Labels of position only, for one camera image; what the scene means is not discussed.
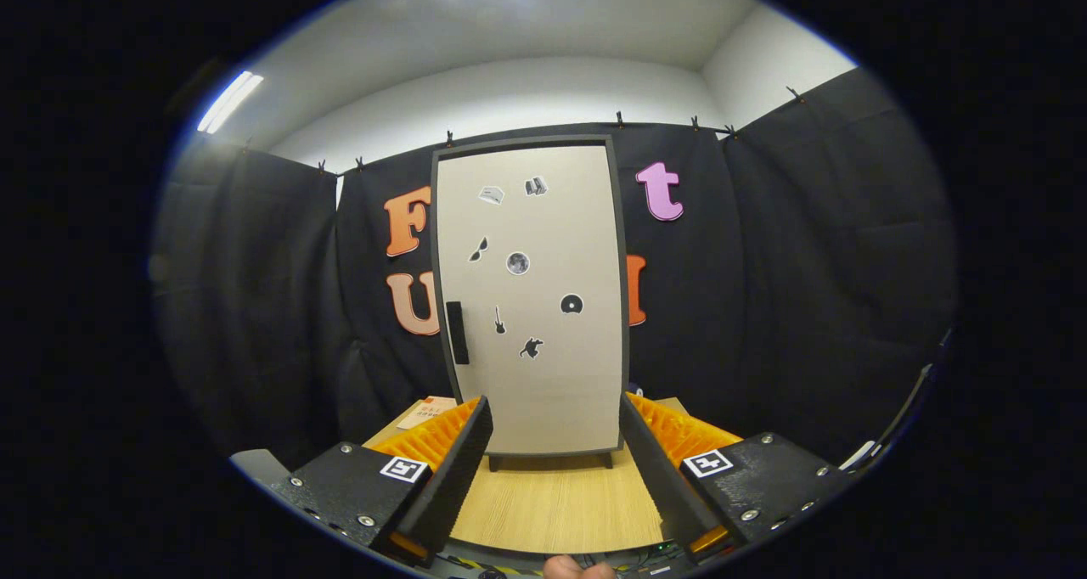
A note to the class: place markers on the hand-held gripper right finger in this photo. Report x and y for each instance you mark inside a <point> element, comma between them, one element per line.
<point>658,477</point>

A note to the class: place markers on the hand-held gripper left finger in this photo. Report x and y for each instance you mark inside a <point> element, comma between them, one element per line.
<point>454,477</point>

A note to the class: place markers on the beige shoe cabinet door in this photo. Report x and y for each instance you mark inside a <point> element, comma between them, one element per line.
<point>552,392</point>

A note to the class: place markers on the dark grey shoe cabinet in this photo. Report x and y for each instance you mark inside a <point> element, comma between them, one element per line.
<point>526,140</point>

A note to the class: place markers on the white board edge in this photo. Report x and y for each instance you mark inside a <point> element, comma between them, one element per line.
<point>858,455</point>

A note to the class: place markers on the black backdrop cloth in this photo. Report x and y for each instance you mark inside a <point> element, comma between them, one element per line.
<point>807,307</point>

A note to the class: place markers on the narrow ceiling light strip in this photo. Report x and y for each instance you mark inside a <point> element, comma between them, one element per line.
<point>229,102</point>

